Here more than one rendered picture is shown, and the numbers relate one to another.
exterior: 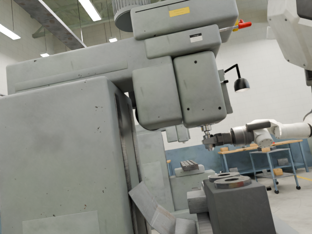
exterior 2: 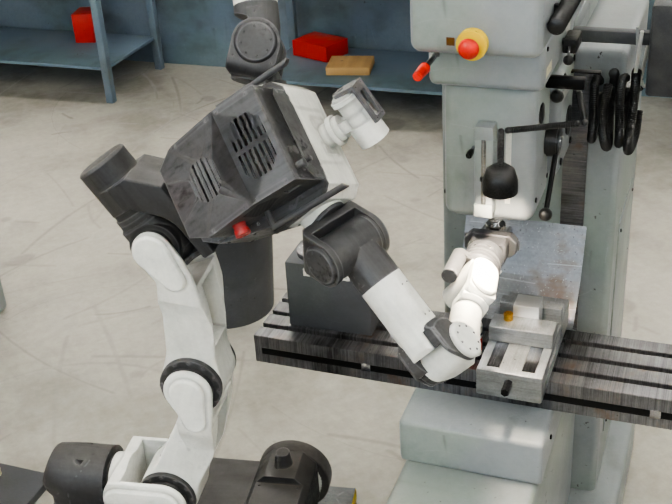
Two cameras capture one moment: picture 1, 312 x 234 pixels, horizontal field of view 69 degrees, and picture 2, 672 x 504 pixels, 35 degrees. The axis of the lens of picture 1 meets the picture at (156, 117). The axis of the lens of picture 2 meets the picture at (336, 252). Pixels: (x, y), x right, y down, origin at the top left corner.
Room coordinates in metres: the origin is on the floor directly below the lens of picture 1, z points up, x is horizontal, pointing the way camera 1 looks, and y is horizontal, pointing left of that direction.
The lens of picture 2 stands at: (1.32, -2.43, 2.42)
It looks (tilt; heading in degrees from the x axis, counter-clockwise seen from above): 29 degrees down; 106
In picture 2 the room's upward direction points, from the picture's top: 4 degrees counter-clockwise
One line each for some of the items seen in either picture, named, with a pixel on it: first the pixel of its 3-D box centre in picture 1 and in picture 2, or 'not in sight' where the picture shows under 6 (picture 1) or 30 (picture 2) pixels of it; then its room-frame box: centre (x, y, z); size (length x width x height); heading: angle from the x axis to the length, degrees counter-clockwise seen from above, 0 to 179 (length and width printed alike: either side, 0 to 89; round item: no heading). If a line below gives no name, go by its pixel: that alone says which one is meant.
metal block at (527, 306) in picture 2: not in sight; (528, 311); (1.14, -0.23, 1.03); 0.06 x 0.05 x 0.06; 174
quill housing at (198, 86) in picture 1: (198, 91); (497, 138); (1.06, -0.22, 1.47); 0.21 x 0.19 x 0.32; 174
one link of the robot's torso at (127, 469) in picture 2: not in sight; (156, 478); (0.28, -0.58, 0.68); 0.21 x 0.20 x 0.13; 4
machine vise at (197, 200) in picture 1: (224, 192); (524, 337); (1.14, -0.26, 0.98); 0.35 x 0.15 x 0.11; 84
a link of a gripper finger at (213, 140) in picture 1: (209, 140); not in sight; (1.03, -0.22, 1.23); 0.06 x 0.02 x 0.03; 85
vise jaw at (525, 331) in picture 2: not in sight; (522, 331); (1.13, -0.28, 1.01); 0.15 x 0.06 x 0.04; 174
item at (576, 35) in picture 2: not in sight; (568, 47); (1.20, -0.17, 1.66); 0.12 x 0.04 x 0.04; 84
